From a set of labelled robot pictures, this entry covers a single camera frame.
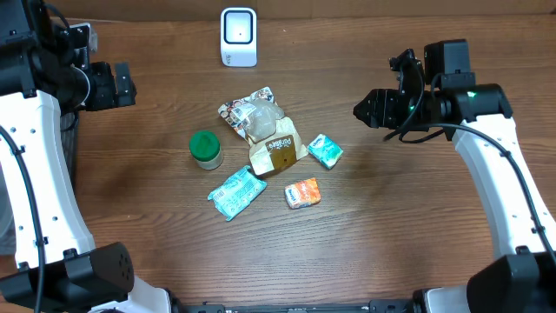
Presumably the teal tissue pack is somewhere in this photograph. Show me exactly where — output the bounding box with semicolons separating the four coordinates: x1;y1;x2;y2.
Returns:
308;134;343;170

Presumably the green lid jar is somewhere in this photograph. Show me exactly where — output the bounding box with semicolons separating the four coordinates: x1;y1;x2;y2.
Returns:
189;130;223;170

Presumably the beige brown snack pouch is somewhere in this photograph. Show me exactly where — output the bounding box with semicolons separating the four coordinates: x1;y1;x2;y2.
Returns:
218;87;308;176

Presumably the orange snack pack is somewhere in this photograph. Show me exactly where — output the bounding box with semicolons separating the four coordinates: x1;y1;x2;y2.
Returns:
284;177;321;210

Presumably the teal snack packet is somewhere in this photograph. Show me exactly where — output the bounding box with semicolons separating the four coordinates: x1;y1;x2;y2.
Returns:
207;165;267;222

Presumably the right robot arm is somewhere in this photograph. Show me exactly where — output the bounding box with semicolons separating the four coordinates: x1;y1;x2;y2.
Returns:
354;39;555;312

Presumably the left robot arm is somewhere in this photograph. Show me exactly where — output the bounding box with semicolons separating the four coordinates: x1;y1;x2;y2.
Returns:
1;0;181;312

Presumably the grey plastic mesh basket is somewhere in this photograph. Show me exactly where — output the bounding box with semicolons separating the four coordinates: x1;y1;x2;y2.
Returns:
0;113;79;256

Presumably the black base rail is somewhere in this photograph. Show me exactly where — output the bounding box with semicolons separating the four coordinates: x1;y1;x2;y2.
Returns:
182;299;422;313

